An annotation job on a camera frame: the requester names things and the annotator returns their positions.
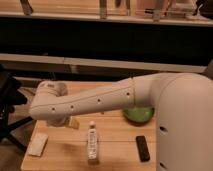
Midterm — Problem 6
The black remote control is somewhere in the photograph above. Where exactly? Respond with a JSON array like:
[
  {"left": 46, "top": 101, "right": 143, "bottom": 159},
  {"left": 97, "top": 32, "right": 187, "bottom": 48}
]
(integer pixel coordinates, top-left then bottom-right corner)
[{"left": 136, "top": 136, "right": 150, "bottom": 162}]

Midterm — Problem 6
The green bowl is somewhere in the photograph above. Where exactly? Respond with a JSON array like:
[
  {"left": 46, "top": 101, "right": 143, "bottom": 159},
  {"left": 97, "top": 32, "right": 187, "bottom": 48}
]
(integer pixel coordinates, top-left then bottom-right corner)
[{"left": 123, "top": 107, "right": 154, "bottom": 124}]

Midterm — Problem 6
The white paper cup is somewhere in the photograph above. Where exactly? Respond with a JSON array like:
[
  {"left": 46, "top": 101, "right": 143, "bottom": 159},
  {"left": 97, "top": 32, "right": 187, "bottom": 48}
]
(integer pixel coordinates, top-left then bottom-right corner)
[{"left": 56, "top": 82, "right": 68, "bottom": 96}]

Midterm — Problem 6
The clear plastic bottle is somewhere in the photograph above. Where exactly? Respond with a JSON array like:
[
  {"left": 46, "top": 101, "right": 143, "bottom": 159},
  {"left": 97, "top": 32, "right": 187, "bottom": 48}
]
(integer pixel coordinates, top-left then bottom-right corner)
[{"left": 87, "top": 121, "right": 98, "bottom": 162}]

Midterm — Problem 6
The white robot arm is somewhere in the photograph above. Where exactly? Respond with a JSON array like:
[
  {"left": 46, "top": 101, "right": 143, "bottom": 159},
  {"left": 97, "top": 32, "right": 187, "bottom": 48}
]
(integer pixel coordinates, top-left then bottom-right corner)
[{"left": 29, "top": 73, "right": 213, "bottom": 171}]

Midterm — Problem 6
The white sponge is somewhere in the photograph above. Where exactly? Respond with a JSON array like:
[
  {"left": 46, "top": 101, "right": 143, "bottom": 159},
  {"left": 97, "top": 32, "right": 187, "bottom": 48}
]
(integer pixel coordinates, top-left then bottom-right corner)
[{"left": 28, "top": 133, "right": 48, "bottom": 157}]

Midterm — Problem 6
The black office chair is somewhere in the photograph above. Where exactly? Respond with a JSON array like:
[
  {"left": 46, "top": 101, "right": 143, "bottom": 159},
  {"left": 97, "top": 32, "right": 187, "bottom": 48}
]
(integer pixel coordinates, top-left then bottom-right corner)
[{"left": 0, "top": 64, "right": 33, "bottom": 152}]

